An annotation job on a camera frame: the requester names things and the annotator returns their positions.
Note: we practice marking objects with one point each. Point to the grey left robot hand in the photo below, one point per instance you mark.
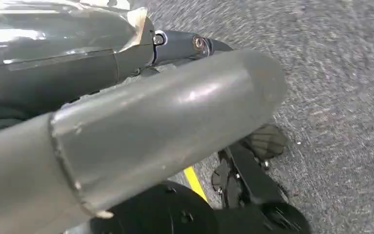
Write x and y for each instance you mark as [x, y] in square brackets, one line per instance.
[161, 122]

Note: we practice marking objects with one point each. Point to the yellow floor tape strip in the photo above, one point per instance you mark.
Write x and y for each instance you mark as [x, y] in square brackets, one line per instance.
[194, 182]

